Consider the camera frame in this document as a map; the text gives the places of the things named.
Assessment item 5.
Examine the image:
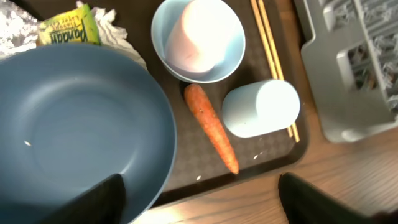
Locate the dark blue plate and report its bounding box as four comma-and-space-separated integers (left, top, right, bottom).
1, 44, 177, 223

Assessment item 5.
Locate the silver foil wrapper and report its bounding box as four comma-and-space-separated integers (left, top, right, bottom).
1, 0, 38, 60

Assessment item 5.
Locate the white crumpled tissue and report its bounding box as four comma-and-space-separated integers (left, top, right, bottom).
91, 7, 147, 70

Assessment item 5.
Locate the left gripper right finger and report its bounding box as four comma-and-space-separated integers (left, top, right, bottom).
277, 172, 397, 224

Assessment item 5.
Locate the grey dishwasher rack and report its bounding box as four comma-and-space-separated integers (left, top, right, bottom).
295, 0, 397, 142

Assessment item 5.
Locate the light blue bowl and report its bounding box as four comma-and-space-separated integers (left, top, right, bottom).
151, 0, 246, 83

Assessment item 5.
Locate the brown serving tray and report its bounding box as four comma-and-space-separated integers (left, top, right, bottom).
12, 0, 310, 208

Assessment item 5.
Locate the pale pink cup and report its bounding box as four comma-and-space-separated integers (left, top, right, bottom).
165, 0, 239, 73

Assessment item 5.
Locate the light blue cup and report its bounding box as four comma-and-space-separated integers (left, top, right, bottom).
221, 79, 300, 138

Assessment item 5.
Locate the orange carrot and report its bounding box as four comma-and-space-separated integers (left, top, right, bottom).
184, 84, 239, 174

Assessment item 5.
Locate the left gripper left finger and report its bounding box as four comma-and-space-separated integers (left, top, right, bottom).
39, 174, 126, 224

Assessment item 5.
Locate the yellow green pandan packet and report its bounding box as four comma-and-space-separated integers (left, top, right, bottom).
37, 4, 101, 45

